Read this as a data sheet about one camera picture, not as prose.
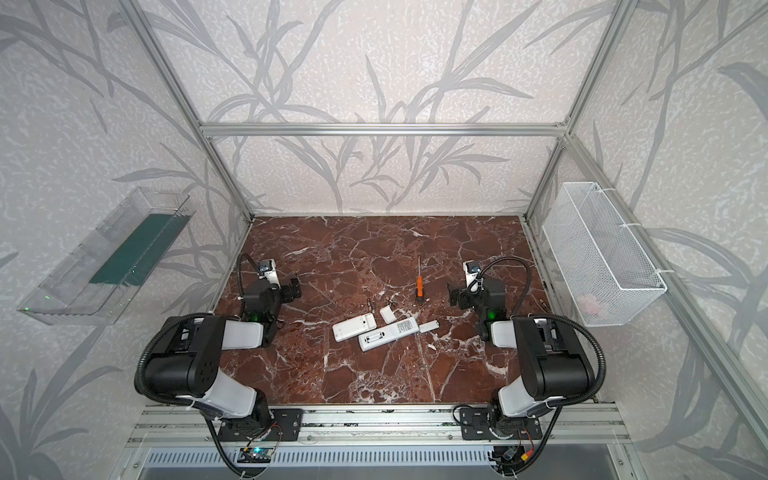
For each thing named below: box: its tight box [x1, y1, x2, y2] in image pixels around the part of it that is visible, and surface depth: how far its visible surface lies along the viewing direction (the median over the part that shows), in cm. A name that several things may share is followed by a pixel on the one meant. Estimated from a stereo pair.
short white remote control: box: [332, 313, 378, 343], surface depth 91 cm
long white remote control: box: [358, 317, 420, 352], surface depth 90 cm
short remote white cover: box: [380, 306, 397, 324], surface depth 96 cm
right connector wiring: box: [488, 434, 535, 477], surface depth 72 cm
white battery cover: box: [419, 320, 440, 333], surface depth 93 cm
